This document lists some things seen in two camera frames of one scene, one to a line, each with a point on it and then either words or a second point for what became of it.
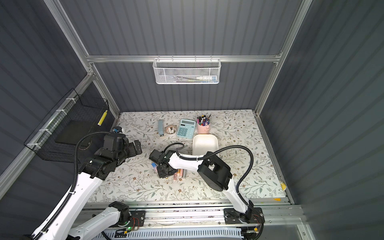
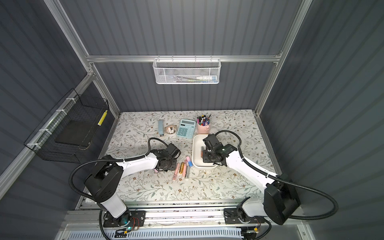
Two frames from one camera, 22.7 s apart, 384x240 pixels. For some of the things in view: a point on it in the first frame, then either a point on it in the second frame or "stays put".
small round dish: (170, 129) stays put
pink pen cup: (203, 124) stays put
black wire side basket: (76, 116) stays put
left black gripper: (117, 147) -> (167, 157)
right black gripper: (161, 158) -> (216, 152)
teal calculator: (186, 129) stays put
